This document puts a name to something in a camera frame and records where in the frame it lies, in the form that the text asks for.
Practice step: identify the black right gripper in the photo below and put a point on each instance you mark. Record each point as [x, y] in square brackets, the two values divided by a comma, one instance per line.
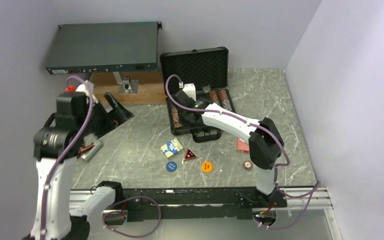
[182, 120]

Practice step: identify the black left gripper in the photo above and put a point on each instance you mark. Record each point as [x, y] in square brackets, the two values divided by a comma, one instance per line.
[118, 116]

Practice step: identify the orange big blind button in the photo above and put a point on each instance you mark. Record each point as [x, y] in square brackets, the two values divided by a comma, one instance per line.
[206, 167]

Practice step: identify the blue small blind button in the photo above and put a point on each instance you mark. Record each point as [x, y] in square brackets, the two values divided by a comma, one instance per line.
[171, 166]

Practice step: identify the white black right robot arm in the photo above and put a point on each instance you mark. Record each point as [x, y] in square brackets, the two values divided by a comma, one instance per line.
[262, 136]

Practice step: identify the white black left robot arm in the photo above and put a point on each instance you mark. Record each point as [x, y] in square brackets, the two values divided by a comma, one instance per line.
[56, 148]

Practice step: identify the black poker set case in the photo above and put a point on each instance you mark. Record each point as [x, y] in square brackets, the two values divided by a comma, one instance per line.
[203, 67]

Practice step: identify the multicolour poker chip stack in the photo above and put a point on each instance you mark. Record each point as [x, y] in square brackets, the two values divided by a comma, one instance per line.
[175, 118]

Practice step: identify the blue playing card deck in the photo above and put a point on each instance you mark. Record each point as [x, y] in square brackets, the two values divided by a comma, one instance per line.
[172, 148]

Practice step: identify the red black chip stack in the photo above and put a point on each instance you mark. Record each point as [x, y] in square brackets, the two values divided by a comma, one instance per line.
[214, 96]
[226, 103]

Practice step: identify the red triangular dealer button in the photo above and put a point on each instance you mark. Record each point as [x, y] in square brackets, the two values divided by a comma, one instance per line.
[189, 155]

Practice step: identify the clear plastic wrapper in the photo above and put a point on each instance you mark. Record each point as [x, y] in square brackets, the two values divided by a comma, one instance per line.
[206, 89]

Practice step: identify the red black far chip stack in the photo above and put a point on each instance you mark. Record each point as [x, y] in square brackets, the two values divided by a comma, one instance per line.
[226, 103]

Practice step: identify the grey copper clamp tool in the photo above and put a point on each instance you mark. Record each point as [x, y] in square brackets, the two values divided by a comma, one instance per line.
[86, 153]

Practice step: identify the wooden board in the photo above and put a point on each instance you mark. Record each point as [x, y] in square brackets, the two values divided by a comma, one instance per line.
[151, 88]

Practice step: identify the clear round plastic disc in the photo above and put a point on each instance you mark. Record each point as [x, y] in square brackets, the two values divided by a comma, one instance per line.
[219, 157]

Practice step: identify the red playing card deck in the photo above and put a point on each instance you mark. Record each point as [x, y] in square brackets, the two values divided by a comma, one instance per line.
[242, 146]

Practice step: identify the grey rack network device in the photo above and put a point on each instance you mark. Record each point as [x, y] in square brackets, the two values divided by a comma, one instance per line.
[104, 47]

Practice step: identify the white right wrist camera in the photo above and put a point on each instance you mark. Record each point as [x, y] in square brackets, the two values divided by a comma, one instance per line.
[189, 89]

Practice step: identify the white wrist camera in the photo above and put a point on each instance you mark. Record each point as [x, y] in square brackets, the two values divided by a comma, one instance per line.
[189, 89]
[86, 88]

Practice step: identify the grey metal bracket stand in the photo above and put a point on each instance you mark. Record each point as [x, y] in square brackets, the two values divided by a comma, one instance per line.
[126, 84]

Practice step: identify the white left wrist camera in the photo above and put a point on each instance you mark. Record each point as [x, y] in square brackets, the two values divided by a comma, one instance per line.
[86, 88]

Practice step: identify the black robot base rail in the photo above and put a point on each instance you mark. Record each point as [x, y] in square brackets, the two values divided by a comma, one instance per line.
[241, 203]

